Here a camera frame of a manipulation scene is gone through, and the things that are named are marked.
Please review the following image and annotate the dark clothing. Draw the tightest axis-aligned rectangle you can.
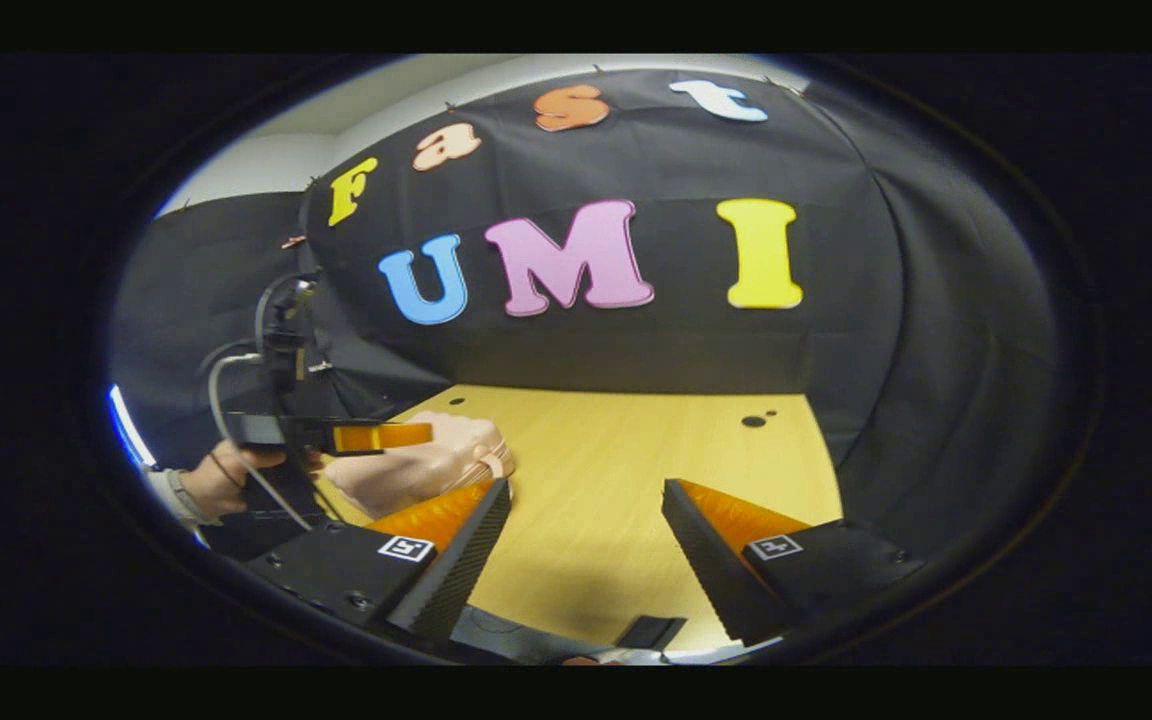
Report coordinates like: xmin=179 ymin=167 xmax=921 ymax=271
xmin=454 ymin=604 xmax=689 ymax=667

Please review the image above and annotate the black backdrop cloth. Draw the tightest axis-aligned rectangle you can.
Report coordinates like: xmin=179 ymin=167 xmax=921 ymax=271
xmin=111 ymin=68 xmax=1062 ymax=561

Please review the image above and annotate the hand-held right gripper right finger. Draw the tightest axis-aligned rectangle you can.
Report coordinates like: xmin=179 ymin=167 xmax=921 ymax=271
xmin=661 ymin=478 xmax=927 ymax=648

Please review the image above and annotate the grey cable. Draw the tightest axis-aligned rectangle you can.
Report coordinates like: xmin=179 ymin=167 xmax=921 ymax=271
xmin=207 ymin=352 xmax=315 ymax=531

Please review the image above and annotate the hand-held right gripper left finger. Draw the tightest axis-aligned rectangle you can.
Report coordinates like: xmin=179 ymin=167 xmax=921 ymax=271
xmin=244 ymin=477 xmax=514 ymax=643

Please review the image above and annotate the pink suitcase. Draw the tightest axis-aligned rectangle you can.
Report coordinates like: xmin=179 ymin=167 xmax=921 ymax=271
xmin=319 ymin=410 xmax=517 ymax=521

